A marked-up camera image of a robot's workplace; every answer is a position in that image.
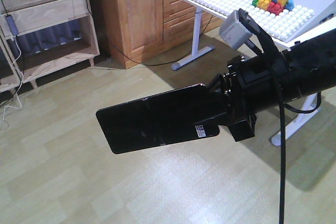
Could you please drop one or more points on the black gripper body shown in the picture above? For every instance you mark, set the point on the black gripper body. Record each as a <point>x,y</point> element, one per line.
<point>251,89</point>

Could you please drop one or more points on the colourful building block pile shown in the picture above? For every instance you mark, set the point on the colourful building block pile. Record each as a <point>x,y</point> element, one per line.
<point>274,6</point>

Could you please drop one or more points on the wooden open shelf unit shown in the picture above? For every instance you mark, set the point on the wooden open shelf unit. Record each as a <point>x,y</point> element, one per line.
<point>40,37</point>

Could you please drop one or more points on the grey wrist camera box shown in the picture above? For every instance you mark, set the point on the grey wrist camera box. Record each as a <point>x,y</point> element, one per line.
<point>233,32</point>

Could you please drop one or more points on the white studded base plate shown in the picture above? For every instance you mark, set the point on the white studded base plate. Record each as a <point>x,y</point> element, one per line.
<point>281,26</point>

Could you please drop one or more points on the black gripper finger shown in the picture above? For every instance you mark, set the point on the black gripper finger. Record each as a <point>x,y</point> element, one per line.
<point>217,87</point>

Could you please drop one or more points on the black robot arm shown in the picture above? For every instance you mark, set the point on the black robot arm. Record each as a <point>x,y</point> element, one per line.
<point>306,68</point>

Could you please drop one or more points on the wooden cabinet with drawers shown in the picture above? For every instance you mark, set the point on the wooden cabinet with drawers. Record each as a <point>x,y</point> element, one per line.
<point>133,31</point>

